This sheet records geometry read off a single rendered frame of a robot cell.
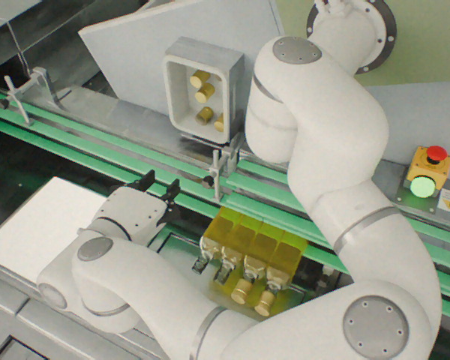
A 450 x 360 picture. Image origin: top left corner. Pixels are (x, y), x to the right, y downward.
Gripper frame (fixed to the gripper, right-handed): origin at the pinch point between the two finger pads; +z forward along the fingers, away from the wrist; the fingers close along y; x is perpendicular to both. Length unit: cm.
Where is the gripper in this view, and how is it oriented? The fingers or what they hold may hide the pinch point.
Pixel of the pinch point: (160, 184)
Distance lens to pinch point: 80.7
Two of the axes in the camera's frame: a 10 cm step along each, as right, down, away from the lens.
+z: 4.2, -5.4, 7.3
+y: 9.0, 3.3, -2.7
